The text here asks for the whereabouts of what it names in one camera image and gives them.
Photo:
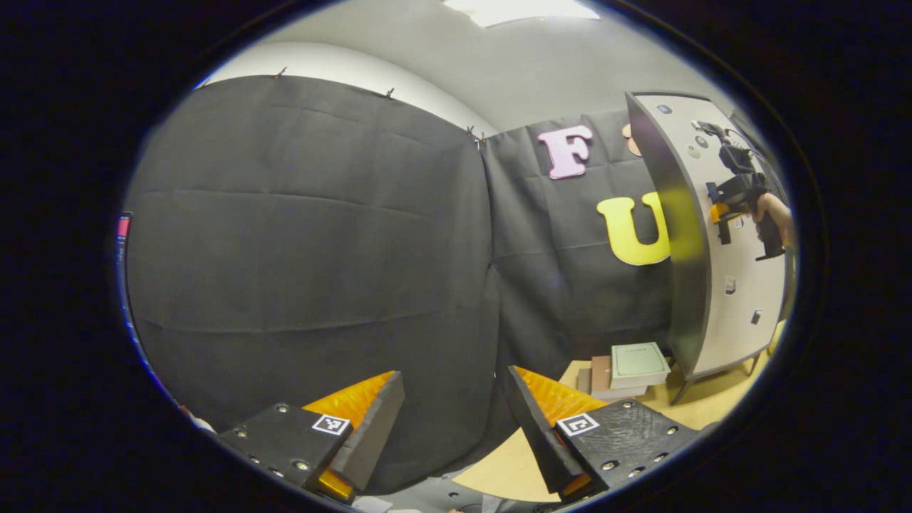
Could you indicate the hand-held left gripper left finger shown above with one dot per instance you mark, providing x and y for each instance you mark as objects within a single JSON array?
[{"x": 377, "y": 434}]

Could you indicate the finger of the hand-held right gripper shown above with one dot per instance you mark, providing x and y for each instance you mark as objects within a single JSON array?
[{"x": 724, "y": 229}]

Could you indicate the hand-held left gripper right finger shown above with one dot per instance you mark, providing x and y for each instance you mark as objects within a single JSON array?
[{"x": 534, "y": 442}]

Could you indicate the beige cabinet door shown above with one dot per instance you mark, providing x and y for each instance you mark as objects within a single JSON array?
[{"x": 734, "y": 320}]

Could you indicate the dark grey cabinet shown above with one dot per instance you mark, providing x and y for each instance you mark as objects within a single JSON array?
[{"x": 684, "y": 285}]

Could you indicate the green book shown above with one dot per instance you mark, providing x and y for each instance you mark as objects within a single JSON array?
[{"x": 639, "y": 363}]

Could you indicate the black backdrop cloth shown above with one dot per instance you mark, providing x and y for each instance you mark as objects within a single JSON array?
[{"x": 306, "y": 249}]

